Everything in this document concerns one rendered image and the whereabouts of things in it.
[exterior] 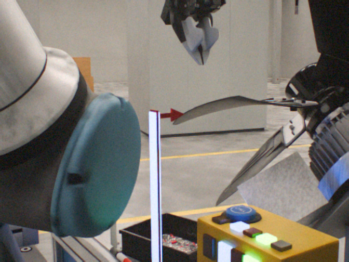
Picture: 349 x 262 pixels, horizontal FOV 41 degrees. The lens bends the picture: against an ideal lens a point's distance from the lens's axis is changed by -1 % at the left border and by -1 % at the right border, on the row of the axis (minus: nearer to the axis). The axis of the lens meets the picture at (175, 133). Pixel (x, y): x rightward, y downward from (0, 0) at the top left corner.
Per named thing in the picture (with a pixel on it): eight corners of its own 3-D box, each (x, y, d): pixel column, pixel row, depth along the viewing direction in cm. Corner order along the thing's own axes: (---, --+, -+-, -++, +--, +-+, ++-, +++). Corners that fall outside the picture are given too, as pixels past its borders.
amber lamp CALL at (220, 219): (230, 222, 61) (230, 218, 61) (219, 225, 60) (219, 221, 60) (222, 218, 62) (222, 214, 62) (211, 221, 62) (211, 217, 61)
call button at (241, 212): (262, 221, 63) (262, 209, 62) (239, 227, 60) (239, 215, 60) (242, 213, 66) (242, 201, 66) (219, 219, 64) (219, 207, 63)
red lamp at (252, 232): (263, 235, 56) (263, 231, 56) (252, 238, 56) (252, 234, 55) (253, 231, 58) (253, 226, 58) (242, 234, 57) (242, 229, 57)
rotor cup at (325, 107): (341, 138, 112) (310, 100, 118) (378, 94, 102) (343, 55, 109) (299, 145, 104) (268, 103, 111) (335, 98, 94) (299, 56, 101)
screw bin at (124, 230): (234, 259, 110) (235, 231, 109) (189, 286, 98) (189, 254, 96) (166, 236, 124) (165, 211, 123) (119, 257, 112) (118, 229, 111)
